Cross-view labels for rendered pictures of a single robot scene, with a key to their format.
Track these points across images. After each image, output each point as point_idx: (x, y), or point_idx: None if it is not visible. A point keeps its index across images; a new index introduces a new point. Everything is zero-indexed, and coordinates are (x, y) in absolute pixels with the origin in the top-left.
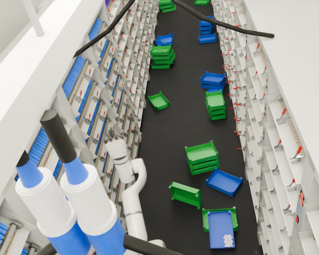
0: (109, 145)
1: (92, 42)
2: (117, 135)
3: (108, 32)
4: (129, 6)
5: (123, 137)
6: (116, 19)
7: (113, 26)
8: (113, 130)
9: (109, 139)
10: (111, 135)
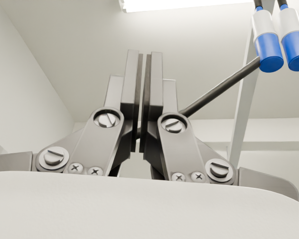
0: (5, 214)
1: (139, 129)
2: (210, 152)
3: (183, 112)
4: (242, 73)
5: (293, 198)
6: (209, 91)
7: (199, 102)
8: (175, 87)
9: (82, 134)
10: (135, 103)
